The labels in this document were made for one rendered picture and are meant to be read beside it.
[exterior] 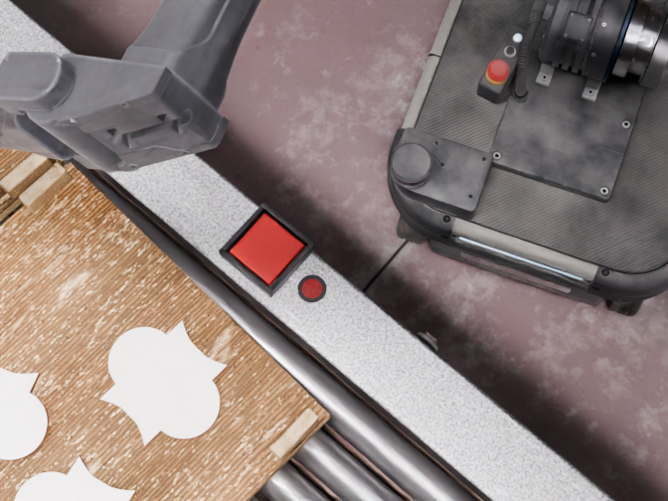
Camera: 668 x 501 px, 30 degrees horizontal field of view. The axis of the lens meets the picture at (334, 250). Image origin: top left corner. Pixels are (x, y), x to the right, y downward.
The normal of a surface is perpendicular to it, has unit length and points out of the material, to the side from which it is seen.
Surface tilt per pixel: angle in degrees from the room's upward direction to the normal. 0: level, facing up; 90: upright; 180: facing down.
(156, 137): 81
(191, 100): 58
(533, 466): 0
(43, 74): 32
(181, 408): 0
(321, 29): 0
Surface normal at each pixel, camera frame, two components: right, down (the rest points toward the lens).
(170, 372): -0.03, -0.29
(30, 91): -0.52, -0.42
